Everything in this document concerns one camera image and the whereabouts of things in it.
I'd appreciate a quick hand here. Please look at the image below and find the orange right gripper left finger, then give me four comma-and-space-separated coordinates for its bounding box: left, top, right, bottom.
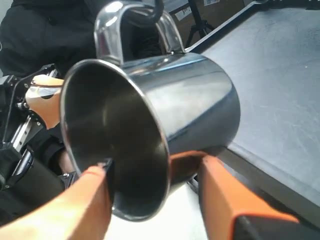
0, 159, 113, 240

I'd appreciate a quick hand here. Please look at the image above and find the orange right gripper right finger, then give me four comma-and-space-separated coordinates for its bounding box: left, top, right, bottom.
198, 155, 299, 240

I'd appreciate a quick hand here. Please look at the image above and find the stainless steel mug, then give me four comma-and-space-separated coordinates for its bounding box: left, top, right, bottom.
60, 0, 241, 222

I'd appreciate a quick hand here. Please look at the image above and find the black tripod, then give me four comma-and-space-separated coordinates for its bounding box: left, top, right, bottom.
185, 0, 215, 48

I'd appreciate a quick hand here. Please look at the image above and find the person in black clothing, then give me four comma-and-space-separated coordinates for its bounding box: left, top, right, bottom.
0, 0, 163, 78

